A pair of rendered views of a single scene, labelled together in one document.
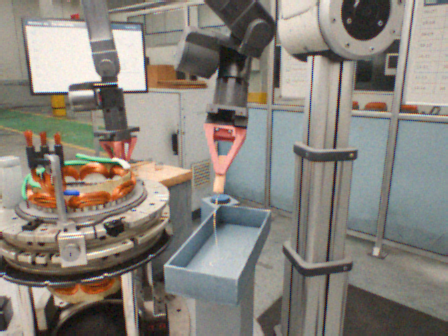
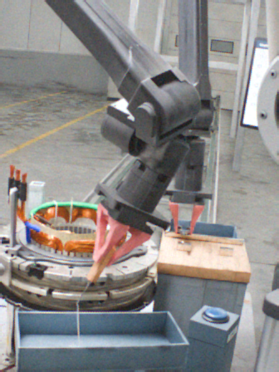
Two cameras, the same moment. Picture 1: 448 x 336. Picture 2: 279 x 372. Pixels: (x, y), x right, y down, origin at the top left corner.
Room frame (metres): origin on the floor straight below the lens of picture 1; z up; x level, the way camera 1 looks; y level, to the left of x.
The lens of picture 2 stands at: (0.16, -0.64, 1.47)
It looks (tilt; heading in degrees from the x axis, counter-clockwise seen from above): 14 degrees down; 57
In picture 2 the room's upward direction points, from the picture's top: 6 degrees clockwise
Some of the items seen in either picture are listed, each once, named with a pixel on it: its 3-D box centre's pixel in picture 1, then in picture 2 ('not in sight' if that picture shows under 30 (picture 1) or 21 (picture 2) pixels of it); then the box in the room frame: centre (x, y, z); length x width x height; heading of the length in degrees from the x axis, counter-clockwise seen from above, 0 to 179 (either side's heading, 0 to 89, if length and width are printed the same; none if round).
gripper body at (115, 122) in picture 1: (115, 122); (188, 180); (0.88, 0.27, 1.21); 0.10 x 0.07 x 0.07; 144
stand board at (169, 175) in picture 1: (142, 176); (203, 255); (0.90, 0.22, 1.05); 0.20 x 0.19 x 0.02; 53
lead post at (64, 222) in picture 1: (62, 192); (15, 222); (0.49, 0.24, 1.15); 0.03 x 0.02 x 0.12; 48
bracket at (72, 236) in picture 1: (73, 247); (7, 268); (0.47, 0.23, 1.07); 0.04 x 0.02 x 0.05; 104
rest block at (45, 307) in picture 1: (39, 310); not in sight; (0.61, 0.38, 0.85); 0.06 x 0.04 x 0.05; 8
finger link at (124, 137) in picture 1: (120, 148); (186, 212); (0.88, 0.27, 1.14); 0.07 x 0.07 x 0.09; 54
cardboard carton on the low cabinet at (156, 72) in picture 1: (151, 76); not in sight; (3.53, 0.70, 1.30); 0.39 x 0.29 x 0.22; 59
